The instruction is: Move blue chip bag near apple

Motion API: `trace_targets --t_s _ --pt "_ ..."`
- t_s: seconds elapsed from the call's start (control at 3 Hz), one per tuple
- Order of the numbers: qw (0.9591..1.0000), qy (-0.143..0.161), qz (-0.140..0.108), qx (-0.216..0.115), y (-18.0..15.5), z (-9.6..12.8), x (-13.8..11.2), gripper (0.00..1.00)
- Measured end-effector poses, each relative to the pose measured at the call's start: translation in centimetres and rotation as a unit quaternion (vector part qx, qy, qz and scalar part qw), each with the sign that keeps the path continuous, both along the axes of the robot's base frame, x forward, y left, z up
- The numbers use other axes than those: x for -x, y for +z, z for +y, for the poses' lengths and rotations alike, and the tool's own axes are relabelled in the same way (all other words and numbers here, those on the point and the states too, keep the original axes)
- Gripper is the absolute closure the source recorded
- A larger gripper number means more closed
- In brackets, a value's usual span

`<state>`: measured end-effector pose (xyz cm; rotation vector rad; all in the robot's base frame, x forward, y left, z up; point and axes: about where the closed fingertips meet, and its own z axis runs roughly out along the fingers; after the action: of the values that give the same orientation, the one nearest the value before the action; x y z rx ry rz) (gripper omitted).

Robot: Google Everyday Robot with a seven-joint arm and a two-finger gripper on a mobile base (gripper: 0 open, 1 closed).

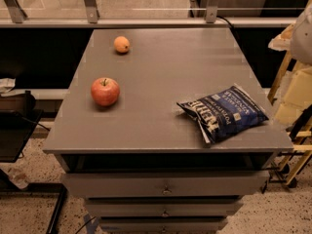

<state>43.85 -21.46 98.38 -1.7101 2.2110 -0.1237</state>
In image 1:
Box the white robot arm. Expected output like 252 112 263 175
268 5 312 125

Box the bottom grey drawer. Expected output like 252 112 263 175
98 217 227 233

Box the middle grey drawer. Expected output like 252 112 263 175
85 198 243 217

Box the blue chip bag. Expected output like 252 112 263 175
177 85 268 145

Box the metal railing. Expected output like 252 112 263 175
0 0 294 28

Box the top grey drawer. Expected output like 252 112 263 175
61 171 268 198

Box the orange fruit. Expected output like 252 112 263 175
114 36 130 54

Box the black side table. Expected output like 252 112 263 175
0 91 43 163

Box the red apple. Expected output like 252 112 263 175
91 77 120 106

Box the grey drawer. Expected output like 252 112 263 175
98 217 227 233
61 171 268 198
85 198 243 217

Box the white crumpled paper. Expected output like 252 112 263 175
0 78 16 94

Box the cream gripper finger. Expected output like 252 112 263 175
268 23 294 52
274 64 312 125

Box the grey drawer cabinet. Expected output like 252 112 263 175
42 27 294 234

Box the black cable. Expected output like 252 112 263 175
216 15 236 29

